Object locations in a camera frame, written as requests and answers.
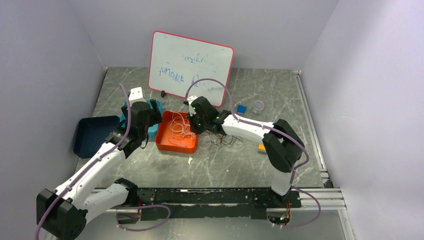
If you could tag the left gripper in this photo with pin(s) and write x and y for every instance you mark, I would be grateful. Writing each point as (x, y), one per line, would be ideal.
(154, 116)

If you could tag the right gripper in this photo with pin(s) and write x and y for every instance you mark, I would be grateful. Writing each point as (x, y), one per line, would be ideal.
(194, 129)

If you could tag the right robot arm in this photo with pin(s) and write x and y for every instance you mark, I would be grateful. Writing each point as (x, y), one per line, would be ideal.
(282, 145)

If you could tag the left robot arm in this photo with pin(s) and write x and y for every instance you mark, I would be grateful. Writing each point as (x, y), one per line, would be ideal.
(65, 211)

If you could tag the light blue tray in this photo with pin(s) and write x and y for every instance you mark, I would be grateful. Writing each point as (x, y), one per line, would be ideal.
(152, 131)

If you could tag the orange tray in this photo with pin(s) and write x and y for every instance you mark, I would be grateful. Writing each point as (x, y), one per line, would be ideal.
(174, 134)

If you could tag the blue small block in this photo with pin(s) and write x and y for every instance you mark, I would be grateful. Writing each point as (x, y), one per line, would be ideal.
(241, 109)

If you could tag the clear plastic cup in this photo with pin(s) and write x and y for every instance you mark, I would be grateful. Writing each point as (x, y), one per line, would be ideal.
(257, 107)

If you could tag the pink framed whiteboard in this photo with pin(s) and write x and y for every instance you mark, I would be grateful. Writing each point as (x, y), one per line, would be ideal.
(180, 64)

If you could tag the dark blue tray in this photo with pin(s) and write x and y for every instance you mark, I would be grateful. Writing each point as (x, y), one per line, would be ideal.
(91, 133)

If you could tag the orange small block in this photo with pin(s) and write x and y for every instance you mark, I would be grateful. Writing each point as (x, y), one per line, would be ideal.
(261, 149)

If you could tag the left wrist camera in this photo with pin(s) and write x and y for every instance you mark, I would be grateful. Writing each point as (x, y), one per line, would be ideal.
(136, 95)

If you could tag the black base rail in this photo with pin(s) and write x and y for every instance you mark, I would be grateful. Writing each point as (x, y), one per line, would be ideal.
(196, 203)

